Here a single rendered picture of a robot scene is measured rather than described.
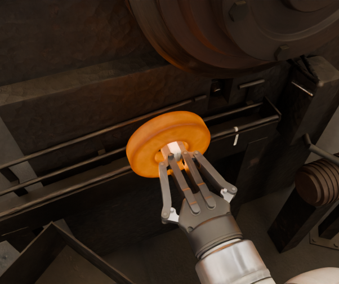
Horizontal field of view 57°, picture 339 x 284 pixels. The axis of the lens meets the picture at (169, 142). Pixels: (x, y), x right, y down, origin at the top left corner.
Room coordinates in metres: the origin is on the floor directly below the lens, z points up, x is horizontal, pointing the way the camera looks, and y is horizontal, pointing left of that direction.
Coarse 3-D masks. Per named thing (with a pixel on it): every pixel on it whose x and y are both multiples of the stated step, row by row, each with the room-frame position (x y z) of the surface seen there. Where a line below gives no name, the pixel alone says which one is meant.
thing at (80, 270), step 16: (48, 224) 0.24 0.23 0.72; (48, 240) 0.23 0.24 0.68; (64, 240) 0.24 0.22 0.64; (32, 256) 0.20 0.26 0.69; (48, 256) 0.21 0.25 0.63; (64, 256) 0.22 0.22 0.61; (80, 256) 0.22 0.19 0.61; (96, 256) 0.18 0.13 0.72; (16, 272) 0.17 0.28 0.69; (32, 272) 0.18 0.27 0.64; (48, 272) 0.19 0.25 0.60; (64, 272) 0.19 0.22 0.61; (80, 272) 0.19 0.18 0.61; (96, 272) 0.19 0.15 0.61; (112, 272) 0.17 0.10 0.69
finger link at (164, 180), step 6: (162, 162) 0.29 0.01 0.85; (162, 168) 0.28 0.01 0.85; (162, 174) 0.27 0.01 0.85; (162, 180) 0.26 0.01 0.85; (162, 186) 0.25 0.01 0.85; (168, 186) 0.25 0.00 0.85; (162, 192) 0.24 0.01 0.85; (168, 192) 0.24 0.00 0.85; (162, 198) 0.24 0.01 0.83; (168, 198) 0.23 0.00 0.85; (168, 204) 0.22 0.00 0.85; (162, 210) 0.21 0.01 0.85; (168, 210) 0.21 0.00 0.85; (162, 216) 0.20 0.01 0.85; (168, 216) 0.20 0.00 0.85; (162, 222) 0.20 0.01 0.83
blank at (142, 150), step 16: (176, 112) 0.36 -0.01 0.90; (144, 128) 0.33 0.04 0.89; (160, 128) 0.33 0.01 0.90; (176, 128) 0.33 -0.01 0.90; (192, 128) 0.34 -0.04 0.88; (128, 144) 0.33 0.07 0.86; (144, 144) 0.31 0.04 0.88; (160, 144) 0.32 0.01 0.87; (192, 144) 0.34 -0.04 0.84; (208, 144) 0.36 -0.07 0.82; (128, 160) 0.32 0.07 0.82; (144, 160) 0.31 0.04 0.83; (160, 160) 0.33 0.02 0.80; (144, 176) 0.31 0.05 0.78
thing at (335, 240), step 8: (336, 208) 0.54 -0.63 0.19; (328, 216) 0.54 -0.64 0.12; (336, 216) 0.51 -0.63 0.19; (320, 224) 0.54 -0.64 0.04; (328, 224) 0.51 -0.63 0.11; (336, 224) 0.50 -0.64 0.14; (312, 232) 0.52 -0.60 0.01; (320, 232) 0.51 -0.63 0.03; (328, 232) 0.50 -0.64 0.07; (336, 232) 0.49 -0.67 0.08; (312, 240) 0.49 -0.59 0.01; (320, 240) 0.49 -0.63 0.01; (328, 240) 0.49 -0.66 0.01; (336, 240) 0.49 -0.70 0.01; (336, 248) 0.45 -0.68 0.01
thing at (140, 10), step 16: (128, 0) 0.40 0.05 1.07; (144, 0) 0.41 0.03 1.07; (144, 16) 0.41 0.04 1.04; (160, 16) 0.42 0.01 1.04; (144, 32) 0.41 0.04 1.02; (160, 32) 0.42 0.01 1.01; (160, 48) 0.42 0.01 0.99; (176, 48) 0.43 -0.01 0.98; (176, 64) 0.43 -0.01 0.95; (192, 64) 0.44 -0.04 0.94; (208, 64) 0.45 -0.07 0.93; (272, 64) 0.50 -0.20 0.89
